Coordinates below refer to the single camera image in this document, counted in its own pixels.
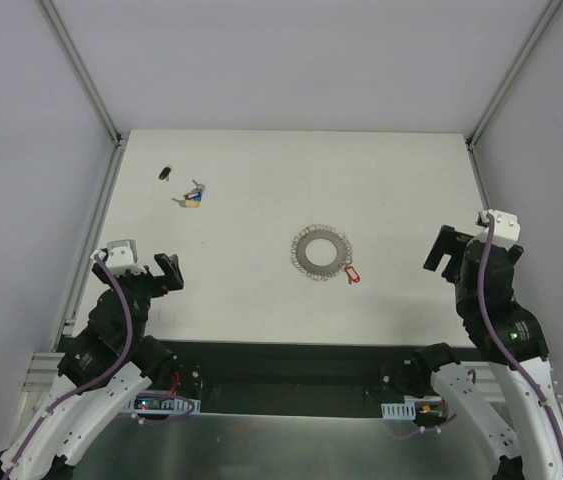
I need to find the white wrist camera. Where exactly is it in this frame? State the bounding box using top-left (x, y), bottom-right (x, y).
top-left (90, 239), bottom-right (147, 276)
top-left (475, 209), bottom-right (520, 251)

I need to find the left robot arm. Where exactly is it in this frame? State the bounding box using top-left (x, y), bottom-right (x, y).
top-left (0, 247), bottom-right (184, 479)

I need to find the left white cable duct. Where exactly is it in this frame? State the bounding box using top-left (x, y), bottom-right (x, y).
top-left (120, 392), bottom-right (201, 415)

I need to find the aluminium frame post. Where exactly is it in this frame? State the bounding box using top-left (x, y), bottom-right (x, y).
top-left (464, 0), bottom-right (563, 149)
top-left (38, 0), bottom-right (127, 147)

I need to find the right aluminium frame post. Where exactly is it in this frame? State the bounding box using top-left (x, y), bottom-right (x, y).
top-left (464, 0), bottom-right (563, 149)

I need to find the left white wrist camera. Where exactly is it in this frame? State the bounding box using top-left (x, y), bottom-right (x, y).
top-left (90, 239), bottom-right (147, 276)

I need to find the red tag key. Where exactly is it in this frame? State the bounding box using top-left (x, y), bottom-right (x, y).
top-left (344, 265), bottom-right (361, 284)

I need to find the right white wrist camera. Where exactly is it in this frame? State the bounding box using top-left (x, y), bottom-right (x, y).
top-left (475, 209), bottom-right (520, 251)

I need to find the metal disc with keyrings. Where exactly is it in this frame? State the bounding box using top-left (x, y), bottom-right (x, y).
top-left (290, 224), bottom-right (353, 281)

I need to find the white cable duct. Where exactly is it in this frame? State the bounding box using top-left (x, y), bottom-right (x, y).
top-left (120, 392), bottom-right (201, 415)
top-left (381, 401), bottom-right (417, 421)

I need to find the yellow tag key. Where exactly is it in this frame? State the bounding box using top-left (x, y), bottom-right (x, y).
top-left (172, 198), bottom-right (201, 208)

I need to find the black key fob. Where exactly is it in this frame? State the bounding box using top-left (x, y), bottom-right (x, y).
top-left (158, 166), bottom-right (173, 181)

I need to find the left aluminium frame post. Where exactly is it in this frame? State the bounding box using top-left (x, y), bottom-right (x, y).
top-left (38, 0), bottom-right (127, 147)

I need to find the right white cable duct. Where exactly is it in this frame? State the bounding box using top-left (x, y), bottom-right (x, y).
top-left (381, 401), bottom-right (417, 421)

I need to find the blue tag key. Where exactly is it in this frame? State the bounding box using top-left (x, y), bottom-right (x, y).
top-left (184, 180), bottom-right (206, 203)

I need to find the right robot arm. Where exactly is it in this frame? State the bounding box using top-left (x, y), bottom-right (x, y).
top-left (389, 215), bottom-right (563, 479)

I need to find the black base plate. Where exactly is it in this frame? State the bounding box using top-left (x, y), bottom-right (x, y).
top-left (55, 337), bottom-right (497, 419)

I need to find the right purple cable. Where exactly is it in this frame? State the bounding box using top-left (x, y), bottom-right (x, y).
top-left (477, 214), bottom-right (563, 480)

